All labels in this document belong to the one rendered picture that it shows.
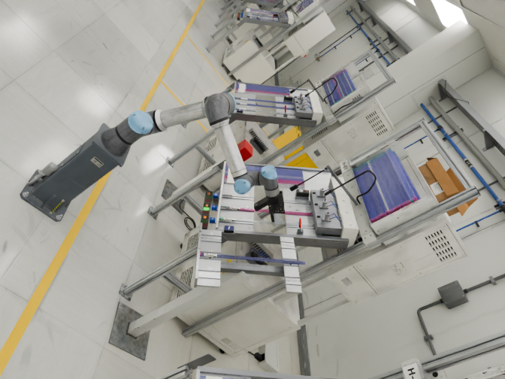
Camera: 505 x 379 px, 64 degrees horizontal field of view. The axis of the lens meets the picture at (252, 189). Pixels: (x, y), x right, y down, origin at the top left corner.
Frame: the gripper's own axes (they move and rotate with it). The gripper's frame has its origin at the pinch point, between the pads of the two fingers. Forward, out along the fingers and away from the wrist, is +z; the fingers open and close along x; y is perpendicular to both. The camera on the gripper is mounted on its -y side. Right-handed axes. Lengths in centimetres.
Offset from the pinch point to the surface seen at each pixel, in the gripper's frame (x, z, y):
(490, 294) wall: 32, 121, 147
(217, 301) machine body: -10, 49, -41
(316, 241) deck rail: -9.9, 7.4, 21.8
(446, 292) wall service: 42, 127, 120
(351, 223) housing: -3.6, 3.6, 41.2
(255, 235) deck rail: -10.0, -1.2, -9.5
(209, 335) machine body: -10, 81, -54
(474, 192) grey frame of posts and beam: -14, -16, 97
